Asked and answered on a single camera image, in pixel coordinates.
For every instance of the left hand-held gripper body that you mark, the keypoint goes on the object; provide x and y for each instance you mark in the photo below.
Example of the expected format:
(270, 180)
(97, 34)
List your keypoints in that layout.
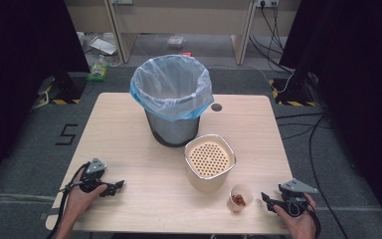
(94, 167)

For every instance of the black stand base striped tape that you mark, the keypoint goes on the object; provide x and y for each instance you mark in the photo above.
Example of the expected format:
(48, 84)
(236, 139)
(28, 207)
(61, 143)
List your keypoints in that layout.
(66, 88)
(293, 96)

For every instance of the black curtain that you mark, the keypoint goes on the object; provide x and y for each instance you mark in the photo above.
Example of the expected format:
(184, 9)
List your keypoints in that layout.
(16, 83)
(361, 83)

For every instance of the person's left hand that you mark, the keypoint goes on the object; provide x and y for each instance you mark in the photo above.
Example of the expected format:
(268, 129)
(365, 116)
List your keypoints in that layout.
(79, 200)

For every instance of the clear plastic box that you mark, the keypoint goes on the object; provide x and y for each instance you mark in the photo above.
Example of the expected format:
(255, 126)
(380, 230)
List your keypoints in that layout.
(175, 42)

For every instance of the small red object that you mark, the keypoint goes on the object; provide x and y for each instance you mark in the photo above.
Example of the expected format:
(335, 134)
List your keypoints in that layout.
(186, 53)

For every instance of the white wall power socket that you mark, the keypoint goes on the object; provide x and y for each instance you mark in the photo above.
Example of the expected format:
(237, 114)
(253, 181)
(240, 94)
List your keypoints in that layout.
(267, 2)

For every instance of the red food scraps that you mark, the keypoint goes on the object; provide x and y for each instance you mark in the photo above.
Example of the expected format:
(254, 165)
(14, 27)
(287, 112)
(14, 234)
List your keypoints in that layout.
(238, 199)

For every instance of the blue plastic trash bag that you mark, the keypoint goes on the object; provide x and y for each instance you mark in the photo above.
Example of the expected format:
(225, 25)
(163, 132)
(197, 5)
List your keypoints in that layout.
(170, 86)

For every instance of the grey trash can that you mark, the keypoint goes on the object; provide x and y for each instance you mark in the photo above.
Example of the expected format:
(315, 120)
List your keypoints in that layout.
(172, 131)

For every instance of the person's right hand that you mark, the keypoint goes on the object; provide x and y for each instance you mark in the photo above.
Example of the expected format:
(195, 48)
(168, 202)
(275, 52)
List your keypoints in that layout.
(300, 227)

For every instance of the white paper sheet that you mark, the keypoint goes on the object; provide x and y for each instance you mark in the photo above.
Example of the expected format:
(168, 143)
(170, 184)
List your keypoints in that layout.
(103, 46)

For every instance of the beige strainer container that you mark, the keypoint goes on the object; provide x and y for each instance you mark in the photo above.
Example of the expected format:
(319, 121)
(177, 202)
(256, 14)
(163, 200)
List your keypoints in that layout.
(209, 159)

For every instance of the clear plastic cup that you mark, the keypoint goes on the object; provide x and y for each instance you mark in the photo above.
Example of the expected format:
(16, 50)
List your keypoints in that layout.
(243, 194)

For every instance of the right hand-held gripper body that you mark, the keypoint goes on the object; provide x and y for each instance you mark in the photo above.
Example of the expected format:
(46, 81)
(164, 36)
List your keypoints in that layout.
(295, 199)

